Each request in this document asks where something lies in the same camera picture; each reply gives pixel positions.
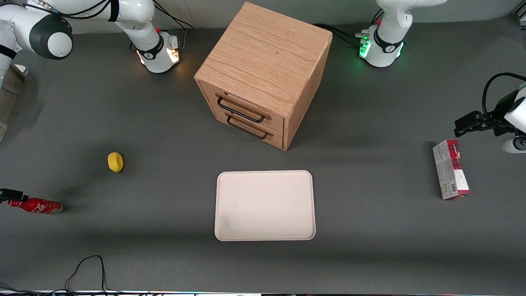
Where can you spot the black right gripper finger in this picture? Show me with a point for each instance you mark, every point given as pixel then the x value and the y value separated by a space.
pixel 14 195

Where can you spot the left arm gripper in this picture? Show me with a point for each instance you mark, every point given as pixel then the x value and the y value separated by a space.
pixel 496 115

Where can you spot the red coke bottle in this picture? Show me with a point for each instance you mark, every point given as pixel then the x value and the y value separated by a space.
pixel 39 206

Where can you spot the white rectangular tray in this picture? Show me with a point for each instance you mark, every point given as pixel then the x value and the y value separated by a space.
pixel 265 205

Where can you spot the grey and red carton box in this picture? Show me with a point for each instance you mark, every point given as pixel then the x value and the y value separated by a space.
pixel 450 172

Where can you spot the beige padded object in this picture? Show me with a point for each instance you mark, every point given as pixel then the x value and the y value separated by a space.
pixel 12 98

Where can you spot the yellow lemon-shaped toy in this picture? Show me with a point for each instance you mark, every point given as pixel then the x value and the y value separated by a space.
pixel 115 162

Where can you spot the wooden drawer cabinet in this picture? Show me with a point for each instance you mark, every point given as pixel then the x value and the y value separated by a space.
pixel 267 53

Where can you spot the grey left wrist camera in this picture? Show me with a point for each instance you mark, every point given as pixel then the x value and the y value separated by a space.
pixel 515 144

